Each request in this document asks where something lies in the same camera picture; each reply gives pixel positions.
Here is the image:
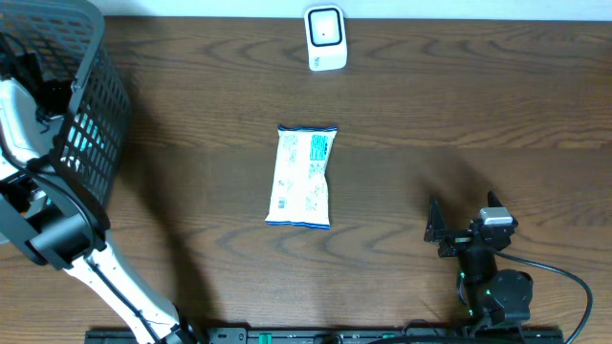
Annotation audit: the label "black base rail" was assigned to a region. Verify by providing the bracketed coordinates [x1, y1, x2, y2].
[84, 326, 565, 344]

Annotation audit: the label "cream wipes pack blue edges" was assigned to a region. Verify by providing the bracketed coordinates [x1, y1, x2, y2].
[265, 126, 338, 230]

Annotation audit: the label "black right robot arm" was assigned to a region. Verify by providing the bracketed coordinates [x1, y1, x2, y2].
[424, 191, 534, 337]

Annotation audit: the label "white barcode scanner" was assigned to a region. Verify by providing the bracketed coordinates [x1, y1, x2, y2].
[303, 5, 348, 72]

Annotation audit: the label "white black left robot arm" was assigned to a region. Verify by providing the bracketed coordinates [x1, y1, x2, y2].
[1, 30, 207, 343]

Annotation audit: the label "grey plastic mesh basket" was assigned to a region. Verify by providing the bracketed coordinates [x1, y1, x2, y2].
[1, 1, 132, 246]

